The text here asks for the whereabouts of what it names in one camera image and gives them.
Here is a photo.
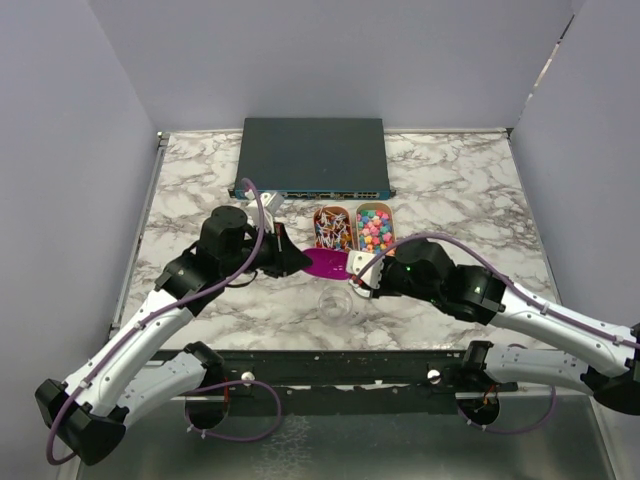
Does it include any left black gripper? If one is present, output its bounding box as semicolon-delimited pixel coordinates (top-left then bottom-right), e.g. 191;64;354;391
223;221;314;279

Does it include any purple plastic scoop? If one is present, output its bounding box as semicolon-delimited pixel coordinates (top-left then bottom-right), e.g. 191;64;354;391
303;248;351;281

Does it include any beige tray of star candies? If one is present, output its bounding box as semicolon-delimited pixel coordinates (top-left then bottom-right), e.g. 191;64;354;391
355;202;396;254

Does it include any clear plastic jar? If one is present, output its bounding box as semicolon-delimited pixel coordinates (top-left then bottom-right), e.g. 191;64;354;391
317;287;353;325

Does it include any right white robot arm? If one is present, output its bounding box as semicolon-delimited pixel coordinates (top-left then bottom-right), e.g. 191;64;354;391
346;235;639;415

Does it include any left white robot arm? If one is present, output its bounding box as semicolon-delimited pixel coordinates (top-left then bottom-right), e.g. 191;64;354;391
35;206;312;465

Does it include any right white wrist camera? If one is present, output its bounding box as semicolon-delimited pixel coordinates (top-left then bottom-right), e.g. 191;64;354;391
347;250;385;280

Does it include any blue network switch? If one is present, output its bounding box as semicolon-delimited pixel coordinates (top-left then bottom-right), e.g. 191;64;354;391
229;117;395;200

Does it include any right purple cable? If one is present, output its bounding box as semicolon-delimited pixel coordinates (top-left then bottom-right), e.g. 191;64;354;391
349;232;640;351

